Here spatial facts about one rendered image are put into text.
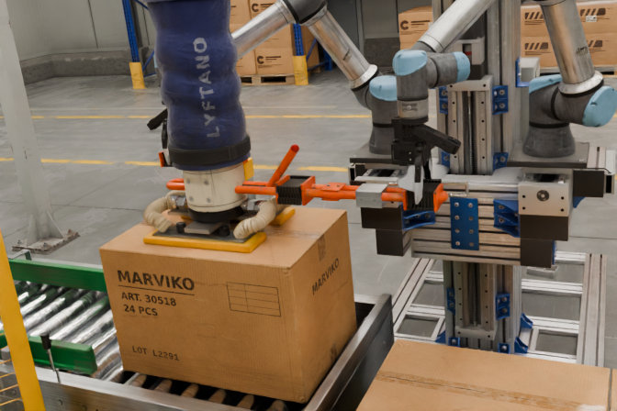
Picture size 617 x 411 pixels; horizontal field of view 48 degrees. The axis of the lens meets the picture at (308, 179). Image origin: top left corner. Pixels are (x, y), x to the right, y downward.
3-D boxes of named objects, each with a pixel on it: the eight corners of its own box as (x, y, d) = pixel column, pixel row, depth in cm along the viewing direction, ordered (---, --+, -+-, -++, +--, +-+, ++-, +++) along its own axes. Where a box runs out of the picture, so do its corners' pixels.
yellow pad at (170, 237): (143, 244, 195) (140, 227, 194) (163, 230, 204) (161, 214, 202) (250, 253, 181) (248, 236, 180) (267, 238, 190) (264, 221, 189)
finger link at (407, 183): (398, 203, 171) (400, 166, 172) (421, 204, 169) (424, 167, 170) (395, 201, 168) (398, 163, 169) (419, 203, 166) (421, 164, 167)
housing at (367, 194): (355, 207, 177) (353, 191, 176) (364, 198, 183) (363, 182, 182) (381, 209, 175) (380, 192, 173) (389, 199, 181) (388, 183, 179)
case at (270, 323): (123, 371, 208) (97, 248, 196) (195, 306, 242) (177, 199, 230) (306, 405, 184) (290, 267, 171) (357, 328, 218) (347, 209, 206)
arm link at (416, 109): (431, 94, 169) (423, 102, 162) (432, 113, 170) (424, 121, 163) (401, 94, 172) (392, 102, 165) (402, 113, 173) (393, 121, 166)
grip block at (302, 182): (274, 205, 185) (272, 184, 183) (290, 193, 194) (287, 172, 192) (303, 206, 182) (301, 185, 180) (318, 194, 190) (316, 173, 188)
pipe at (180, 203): (145, 229, 196) (141, 210, 194) (193, 198, 217) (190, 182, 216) (252, 238, 182) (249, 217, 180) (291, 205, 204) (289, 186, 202)
